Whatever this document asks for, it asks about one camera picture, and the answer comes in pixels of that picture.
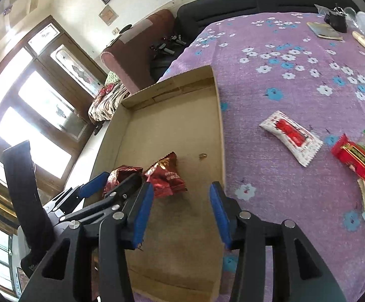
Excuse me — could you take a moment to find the wooden glass door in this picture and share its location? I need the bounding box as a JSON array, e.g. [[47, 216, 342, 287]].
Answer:
[[0, 16, 108, 202]]

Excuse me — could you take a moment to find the shallow cardboard box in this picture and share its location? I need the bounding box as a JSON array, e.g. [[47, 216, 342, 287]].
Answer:
[[88, 65, 227, 302]]

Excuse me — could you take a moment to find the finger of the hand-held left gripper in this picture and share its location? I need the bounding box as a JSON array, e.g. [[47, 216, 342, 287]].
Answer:
[[76, 172, 111, 200], [59, 173, 146, 226]]

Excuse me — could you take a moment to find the maroon armchair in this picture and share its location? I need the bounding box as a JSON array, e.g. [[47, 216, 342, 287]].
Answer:
[[101, 9, 177, 93]]

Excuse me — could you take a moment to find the dark red gold-print snack packet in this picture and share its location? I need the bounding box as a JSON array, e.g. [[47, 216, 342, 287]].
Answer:
[[143, 152, 188, 199]]

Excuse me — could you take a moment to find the small wall plaque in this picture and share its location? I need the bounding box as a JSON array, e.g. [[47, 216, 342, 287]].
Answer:
[[99, 5, 119, 26]]

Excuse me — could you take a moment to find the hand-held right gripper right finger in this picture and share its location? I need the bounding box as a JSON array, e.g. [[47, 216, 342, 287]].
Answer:
[[209, 181, 348, 302]]

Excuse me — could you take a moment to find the black sofa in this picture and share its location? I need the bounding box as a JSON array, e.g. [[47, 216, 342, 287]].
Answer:
[[149, 0, 360, 81]]

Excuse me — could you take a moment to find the olive notebook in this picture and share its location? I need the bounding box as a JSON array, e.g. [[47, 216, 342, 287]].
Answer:
[[306, 21, 344, 41]]

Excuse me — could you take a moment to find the purple floral tablecloth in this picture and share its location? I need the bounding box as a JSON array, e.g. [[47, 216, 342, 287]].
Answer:
[[132, 12, 365, 302]]

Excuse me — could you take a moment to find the long red candy packet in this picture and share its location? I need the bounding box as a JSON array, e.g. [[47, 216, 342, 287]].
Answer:
[[331, 134, 365, 189]]

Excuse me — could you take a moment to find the patterned brown blanket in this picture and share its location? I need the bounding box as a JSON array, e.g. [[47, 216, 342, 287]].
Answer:
[[88, 82, 129, 123]]

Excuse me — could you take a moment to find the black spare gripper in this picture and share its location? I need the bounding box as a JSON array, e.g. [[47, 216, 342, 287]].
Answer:
[[149, 34, 186, 57]]

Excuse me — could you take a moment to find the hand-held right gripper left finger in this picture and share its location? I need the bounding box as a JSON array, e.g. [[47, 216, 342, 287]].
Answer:
[[19, 182, 155, 302]]

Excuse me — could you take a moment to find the long white red snack packet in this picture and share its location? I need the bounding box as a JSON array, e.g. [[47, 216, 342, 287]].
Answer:
[[259, 111, 324, 168]]

